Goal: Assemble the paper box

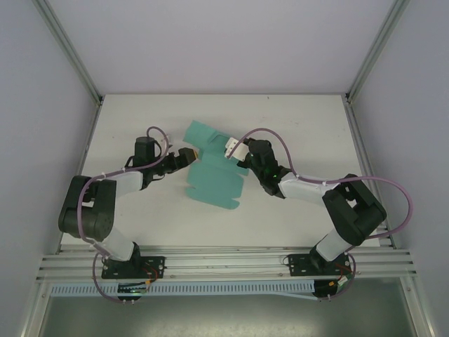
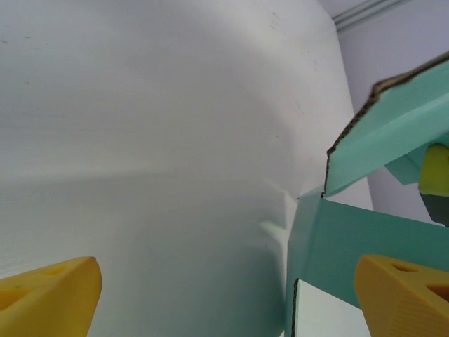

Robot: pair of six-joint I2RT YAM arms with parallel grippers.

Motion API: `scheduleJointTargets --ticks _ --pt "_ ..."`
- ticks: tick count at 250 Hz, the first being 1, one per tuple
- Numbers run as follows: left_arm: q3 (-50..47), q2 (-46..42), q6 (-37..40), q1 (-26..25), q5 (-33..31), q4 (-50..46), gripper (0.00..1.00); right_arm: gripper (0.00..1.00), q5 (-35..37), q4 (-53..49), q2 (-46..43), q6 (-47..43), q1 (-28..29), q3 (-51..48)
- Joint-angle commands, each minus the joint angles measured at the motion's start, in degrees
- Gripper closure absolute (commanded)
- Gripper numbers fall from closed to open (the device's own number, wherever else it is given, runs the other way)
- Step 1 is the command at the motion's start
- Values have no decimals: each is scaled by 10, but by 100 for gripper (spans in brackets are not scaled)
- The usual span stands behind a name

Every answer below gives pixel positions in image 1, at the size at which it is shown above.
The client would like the teal green cloth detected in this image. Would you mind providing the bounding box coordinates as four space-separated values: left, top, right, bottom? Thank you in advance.
182 119 250 211

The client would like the black controller board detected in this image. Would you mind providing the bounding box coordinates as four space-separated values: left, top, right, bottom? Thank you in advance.
116 282 149 303
314 279 353 302

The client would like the grey metal sheet panel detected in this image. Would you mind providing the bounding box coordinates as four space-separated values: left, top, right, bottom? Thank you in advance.
44 277 415 337

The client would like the aluminium table side rail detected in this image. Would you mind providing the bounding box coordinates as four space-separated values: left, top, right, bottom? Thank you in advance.
343 101 396 249
55 101 103 254

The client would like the aluminium mounting rail beam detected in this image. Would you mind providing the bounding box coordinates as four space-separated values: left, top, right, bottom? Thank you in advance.
36 244 419 282

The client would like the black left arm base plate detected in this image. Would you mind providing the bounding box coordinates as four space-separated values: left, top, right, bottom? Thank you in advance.
101 256 166 280

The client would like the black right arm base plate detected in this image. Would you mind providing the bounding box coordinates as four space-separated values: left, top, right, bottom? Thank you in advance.
286 252 351 277

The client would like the aluminium frame post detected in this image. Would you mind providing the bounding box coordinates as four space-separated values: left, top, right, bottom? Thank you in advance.
34 0 105 106
345 0 410 105

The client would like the light blue slotted cable duct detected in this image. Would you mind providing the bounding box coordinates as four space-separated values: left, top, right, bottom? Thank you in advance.
51 279 338 300

